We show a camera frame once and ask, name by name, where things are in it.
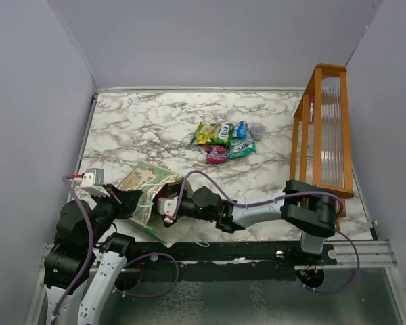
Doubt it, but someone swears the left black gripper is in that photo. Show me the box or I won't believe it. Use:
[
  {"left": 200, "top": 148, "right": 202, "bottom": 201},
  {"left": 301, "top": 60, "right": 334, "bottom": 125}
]
[{"left": 86, "top": 182, "right": 143, "bottom": 247}]

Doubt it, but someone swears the green paper gift bag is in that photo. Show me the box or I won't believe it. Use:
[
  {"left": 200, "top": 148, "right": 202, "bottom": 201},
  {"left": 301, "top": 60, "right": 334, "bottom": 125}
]
[{"left": 118, "top": 161, "right": 195, "bottom": 248}]

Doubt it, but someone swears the purple snack packet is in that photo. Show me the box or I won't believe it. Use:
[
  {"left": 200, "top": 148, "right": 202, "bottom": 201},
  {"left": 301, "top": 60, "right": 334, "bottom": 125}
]
[{"left": 198, "top": 144, "right": 230, "bottom": 165}]

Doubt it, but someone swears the green yellow snack packet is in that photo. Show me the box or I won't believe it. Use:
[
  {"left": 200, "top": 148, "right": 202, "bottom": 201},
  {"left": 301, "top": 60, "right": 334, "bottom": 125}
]
[{"left": 191, "top": 123, "right": 234, "bottom": 146}]

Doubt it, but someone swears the teal snack packet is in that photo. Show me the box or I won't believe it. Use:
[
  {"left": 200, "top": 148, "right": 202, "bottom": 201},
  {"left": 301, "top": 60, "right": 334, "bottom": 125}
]
[{"left": 229, "top": 133, "right": 256, "bottom": 159}]

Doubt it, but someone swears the blue snack packet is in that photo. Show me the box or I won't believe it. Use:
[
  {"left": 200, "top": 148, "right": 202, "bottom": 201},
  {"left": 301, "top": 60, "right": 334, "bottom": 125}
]
[{"left": 232, "top": 121, "right": 248, "bottom": 139}]

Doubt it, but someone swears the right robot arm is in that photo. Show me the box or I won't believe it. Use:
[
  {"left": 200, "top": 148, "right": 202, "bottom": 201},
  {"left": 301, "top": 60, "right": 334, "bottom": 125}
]
[{"left": 156, "top": 180, "right": 343, "bottom": 265}]

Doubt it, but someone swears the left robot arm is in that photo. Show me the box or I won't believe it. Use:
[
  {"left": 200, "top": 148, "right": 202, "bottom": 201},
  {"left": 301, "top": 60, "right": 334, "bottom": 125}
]
[{"left": 43, "top": 184, "right": 143, "bottom": 324}]

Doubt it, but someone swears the small clear plastic cup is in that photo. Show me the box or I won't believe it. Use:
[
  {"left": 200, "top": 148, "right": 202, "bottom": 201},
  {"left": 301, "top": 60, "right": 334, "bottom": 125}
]
[{"left": 249, "top": 123, "right": 265, "bottom": 142}]

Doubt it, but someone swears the orange wooden rack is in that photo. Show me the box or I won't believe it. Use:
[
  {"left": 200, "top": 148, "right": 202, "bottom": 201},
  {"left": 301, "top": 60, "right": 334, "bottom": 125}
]
[{"left": 289, "top": 63, "right": 355, "bottom": 203}]

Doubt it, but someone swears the pink white marker pen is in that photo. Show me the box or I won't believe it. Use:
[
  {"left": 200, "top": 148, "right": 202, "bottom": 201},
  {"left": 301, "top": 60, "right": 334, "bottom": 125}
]
[{"left": 308, "top": 95, "right": 315, "bottom": 125}]

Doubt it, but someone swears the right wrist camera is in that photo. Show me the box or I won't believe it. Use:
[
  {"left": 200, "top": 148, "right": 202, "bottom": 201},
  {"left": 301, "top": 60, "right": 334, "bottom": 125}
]
[{"left": 158, "top": 197, "right": 178, "bottom": 227}]

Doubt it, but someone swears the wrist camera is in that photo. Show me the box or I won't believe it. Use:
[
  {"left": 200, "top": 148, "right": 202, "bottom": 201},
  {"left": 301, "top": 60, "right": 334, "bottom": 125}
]
[
  {"left": 158, "top": 197, "right": 178, "bottom": 227},
  {"left": 70, "top": 168, "right": 110, "bottom": 200}
]

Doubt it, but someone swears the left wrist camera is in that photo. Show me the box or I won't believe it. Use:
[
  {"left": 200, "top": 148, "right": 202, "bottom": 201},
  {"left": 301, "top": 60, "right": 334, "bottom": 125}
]
[{"left": 70, "top": 168, "right": 110, "bottom": 200}]

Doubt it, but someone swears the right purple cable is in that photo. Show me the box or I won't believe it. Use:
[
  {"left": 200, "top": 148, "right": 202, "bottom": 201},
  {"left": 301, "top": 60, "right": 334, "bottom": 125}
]
[{"left": 171, "top": 170, "right": 361, "bottom": 295}]

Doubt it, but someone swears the purple cable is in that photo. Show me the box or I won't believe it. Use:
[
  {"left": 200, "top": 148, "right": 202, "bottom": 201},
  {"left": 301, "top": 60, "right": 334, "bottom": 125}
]
[
  {"left": 50, "top": 175, "right": 95, "bottom": 322},
  {"left": 171, "top": 170, "right": 361, "bottom": 295}
]

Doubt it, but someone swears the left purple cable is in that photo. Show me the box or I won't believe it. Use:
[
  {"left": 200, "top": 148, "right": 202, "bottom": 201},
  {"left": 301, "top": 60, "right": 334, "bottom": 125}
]
[{"left": 50, "top": 175, "right": 95, "bottom": 322}]

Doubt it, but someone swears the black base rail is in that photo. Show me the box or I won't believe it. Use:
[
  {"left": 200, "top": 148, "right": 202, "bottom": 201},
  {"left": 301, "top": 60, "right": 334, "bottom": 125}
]
[{"left": 117, "top": 241, "right": 336, "bottom": 288}]

